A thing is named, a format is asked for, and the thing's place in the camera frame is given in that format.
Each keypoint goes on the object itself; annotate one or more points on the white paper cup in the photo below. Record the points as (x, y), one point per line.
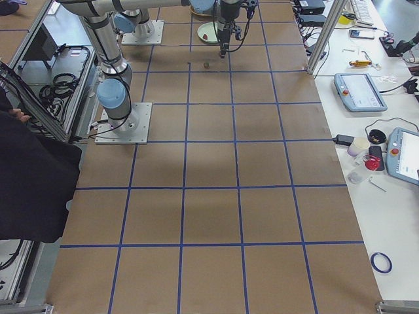
(358, 145)

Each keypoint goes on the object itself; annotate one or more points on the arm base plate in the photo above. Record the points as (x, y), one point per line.
(134, 130)
(148, 33)

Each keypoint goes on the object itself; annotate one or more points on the teach pendant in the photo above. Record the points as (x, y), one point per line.
(358, 93)
(402, 155)

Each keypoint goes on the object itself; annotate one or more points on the blue tape roll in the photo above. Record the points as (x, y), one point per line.
(381, 263)

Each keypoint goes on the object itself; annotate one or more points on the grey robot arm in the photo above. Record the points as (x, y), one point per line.
(212, 5)
(104, 21)

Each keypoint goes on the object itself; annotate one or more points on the far teach pendant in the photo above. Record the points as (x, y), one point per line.
(358, 93)

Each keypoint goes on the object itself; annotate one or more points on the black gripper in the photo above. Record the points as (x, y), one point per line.
(226, 13)

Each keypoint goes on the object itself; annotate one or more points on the black power adapter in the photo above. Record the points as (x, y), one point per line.
(344, 140)

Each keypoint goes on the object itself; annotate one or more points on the red round object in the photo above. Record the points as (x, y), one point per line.
(373, 163)

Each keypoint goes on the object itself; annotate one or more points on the person in black clothing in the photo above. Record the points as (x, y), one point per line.
(38, 179)

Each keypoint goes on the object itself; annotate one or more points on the near teach pendant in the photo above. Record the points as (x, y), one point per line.
(402, 155)

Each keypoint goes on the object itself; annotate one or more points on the gold metal tool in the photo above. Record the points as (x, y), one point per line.
(360, 63)

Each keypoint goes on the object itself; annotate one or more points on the aluminium frame post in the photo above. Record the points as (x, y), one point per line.
(327, 29)

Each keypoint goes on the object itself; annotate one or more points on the pale green plate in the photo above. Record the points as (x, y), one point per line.
(210, 29)

